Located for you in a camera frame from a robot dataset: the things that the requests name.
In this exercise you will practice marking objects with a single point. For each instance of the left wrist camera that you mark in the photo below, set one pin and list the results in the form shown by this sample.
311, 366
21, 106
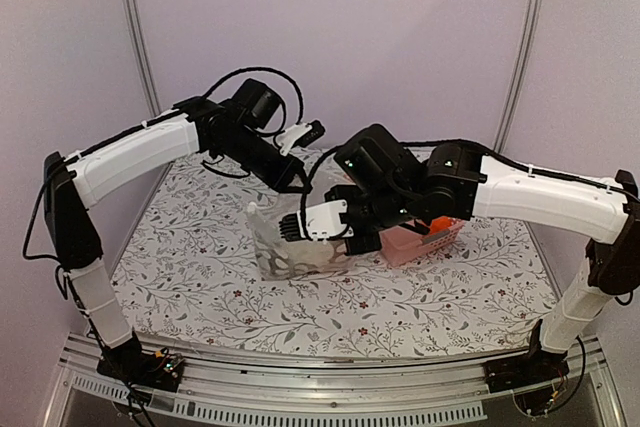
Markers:
299, 135

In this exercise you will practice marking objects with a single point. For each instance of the aluminium front rail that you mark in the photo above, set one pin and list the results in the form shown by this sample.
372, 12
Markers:
229, 387

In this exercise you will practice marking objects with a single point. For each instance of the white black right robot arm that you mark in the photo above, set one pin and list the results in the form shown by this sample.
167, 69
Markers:
464, 180

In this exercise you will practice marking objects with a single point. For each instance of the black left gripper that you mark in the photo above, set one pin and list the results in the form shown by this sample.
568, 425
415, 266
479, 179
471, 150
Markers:
280, 180

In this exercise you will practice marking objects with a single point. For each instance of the floral patterned table mat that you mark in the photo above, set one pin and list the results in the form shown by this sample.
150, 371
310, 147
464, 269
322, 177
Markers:
190, 272

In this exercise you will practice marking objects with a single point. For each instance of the clear zip top bag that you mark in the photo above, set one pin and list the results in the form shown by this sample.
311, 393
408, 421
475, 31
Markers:
278, 259

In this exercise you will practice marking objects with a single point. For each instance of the left aluminium frame post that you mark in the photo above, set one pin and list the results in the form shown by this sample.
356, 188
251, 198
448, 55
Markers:
142, 60

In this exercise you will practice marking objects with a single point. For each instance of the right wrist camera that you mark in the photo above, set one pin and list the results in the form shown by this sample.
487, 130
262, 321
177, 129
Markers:
322, 222

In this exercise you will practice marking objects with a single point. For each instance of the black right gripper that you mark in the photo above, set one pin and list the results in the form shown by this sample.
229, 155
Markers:
364, 246

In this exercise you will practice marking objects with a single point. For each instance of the right aluminium frame post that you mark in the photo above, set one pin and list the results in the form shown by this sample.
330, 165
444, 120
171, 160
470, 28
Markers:
516, 83

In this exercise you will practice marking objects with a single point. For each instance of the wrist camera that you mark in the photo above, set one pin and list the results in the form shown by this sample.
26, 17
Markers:
299, 135
322, 222

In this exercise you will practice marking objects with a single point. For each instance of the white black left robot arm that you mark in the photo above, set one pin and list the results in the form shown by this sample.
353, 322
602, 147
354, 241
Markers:
76, 183

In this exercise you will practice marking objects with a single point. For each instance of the aluminium frame post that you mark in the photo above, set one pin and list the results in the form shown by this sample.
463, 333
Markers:
516, 83
142, 60

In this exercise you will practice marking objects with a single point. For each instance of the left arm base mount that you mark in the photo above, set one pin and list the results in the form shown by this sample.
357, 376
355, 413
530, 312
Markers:
160, 370

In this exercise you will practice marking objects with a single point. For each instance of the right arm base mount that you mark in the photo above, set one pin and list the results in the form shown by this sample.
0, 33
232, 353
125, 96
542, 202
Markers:
524, 370

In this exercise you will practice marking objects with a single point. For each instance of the orange toy fruit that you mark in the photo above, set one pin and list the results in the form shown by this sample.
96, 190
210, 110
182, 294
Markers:
441, 224

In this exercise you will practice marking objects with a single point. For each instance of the pink plastic basket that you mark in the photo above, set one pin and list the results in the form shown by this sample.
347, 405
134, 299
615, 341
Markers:
425, 242

